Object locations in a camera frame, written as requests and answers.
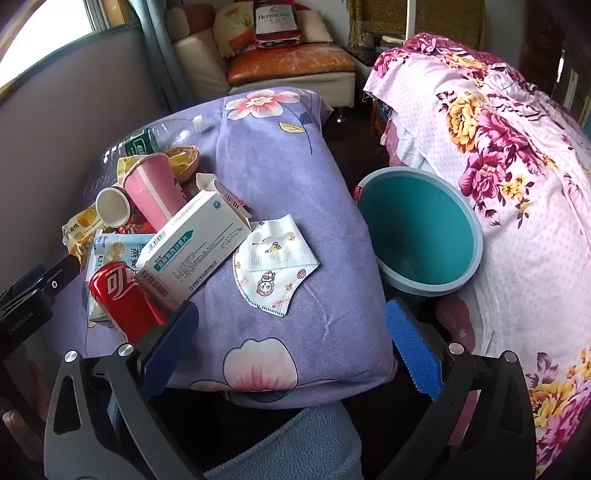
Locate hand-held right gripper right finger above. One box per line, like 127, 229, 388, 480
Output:
376, 298, 550, 480

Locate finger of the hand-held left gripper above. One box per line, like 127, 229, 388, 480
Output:
9, 265, 47, 297
39, 253, 89, 297

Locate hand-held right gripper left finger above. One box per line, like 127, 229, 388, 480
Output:
44, 300, 206, 480

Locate yellow orange snack packet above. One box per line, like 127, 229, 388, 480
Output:
62, 205, 109, 268

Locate light blue snack packet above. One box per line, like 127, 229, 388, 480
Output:
85, 231, 155, 324

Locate red soda can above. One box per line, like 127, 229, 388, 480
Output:
89, 260, 167, 344

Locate small white cup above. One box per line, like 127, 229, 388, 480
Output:
95, 186, 132, 228

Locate white medicine box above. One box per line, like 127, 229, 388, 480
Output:
135, 173, 254, 315

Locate teal trash bin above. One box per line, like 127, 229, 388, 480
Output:
355, 167, 483, 297

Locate pink paper cup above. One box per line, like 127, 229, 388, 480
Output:
122, 153, 188, 232

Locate yellow wrapper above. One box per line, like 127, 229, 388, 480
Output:
115, 156, 140, 186

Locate printed white face mask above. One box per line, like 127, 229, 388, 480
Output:
232, 213, 321, 319

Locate clear bottle with green label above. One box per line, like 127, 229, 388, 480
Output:
95, 114, 208, 185

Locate brown coconut shell half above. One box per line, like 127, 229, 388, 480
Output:
165, 145, 201, 185

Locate pink floral blanket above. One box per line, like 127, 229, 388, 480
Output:
362, 32, 591, 467

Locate person's grey fleece pants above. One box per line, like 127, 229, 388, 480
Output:
203, 401, 363, 480

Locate grey headboard panel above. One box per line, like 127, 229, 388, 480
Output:
0, 21, 171, 296

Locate purple floral blanket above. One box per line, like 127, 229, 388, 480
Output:
41, 87, 398, 402

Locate grey blue curtain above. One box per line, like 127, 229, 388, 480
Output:
127, 0, 185, 116

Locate window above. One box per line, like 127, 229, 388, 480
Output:
0, 0, 134, 93

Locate cream sofa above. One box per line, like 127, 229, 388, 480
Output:
165, 4, 356, 112

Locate cartoon print pillow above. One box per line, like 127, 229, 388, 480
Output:
212, 4, 257, 60

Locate orange seat cushion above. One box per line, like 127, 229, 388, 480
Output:
227, 45, 357, 86

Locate yellow patterned cloth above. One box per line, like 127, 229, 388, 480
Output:
346, 0, 485, 51

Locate dark wooden cabinet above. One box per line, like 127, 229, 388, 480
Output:
522, 0, 591, 153

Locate red printed bag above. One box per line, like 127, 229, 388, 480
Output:
252, 0, 303, 49

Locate white cushion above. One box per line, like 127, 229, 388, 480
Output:
295, 7, 333, 44

